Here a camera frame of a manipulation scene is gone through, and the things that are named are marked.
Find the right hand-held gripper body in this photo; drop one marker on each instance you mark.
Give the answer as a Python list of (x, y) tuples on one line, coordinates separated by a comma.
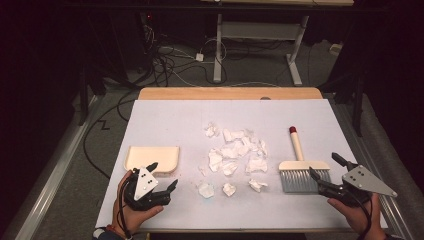
[(365, 181)]

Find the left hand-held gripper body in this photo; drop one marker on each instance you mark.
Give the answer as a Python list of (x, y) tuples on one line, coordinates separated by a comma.
[(145, 185)]

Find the cream plastic dustpan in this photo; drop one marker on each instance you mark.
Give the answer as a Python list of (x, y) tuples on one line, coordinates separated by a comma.
[(150, 158)]

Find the cream hand brush grey bristles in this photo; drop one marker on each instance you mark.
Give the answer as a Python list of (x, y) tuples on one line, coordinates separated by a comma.
[(296, 146)]

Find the pile of white tissues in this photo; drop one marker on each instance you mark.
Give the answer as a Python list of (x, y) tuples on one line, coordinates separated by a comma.
[(230, 151)]

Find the person's right hand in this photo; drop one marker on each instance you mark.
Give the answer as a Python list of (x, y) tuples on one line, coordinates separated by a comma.
[(361, 216)]

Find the person's left hand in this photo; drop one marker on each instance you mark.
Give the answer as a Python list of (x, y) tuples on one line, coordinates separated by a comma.
[(125, 216)]

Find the white table cover sheet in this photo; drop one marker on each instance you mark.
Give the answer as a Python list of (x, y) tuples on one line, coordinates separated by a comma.
[(173, 120)]

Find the black metal stand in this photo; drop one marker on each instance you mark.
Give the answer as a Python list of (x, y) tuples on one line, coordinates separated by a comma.
[(83, 100), (358, 110)]

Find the wooden table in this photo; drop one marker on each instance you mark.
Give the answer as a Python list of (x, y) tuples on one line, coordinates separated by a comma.
[(200, 94)]

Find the small beige box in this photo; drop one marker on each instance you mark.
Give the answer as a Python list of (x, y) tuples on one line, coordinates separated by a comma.
[(335, 49)]

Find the white power adapter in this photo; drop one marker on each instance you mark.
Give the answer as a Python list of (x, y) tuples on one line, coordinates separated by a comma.
[(199, 57)]

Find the aluminium floor rail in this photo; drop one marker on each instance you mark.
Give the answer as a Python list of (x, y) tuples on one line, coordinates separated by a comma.
[(50, 173), (370, 150)]

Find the white metal desk frame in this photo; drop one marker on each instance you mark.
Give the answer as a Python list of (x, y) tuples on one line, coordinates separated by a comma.
[(218, 50)]

